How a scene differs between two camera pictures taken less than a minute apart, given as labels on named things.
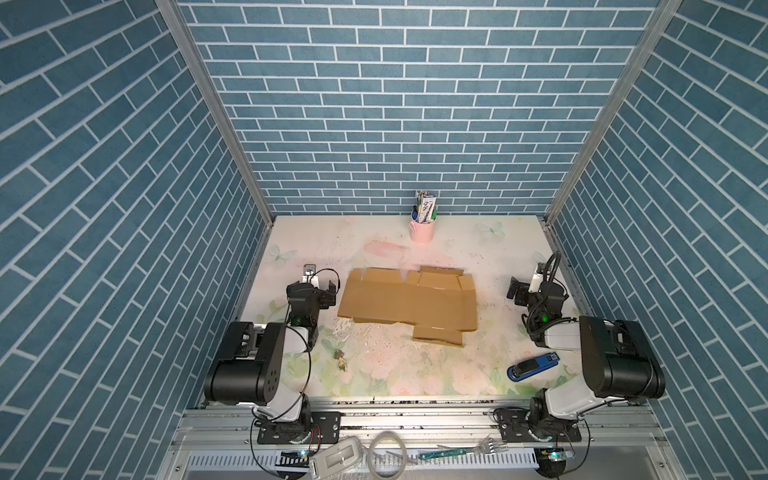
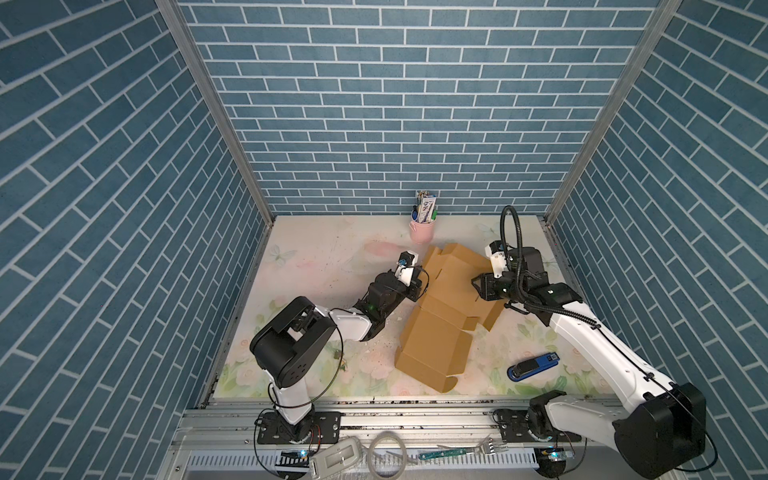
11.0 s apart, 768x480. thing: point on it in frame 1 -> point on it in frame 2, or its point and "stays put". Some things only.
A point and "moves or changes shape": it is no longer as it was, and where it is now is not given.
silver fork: x=486 y=446 stays put
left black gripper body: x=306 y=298 -> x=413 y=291
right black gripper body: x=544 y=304 -> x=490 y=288
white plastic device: x=336 y=458 stays put
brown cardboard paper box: x=437 y=302 moves or changes shape
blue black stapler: x=527 y=368 stays put
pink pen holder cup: x=422 y=232 stays put
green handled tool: x=439 y=454 stays put
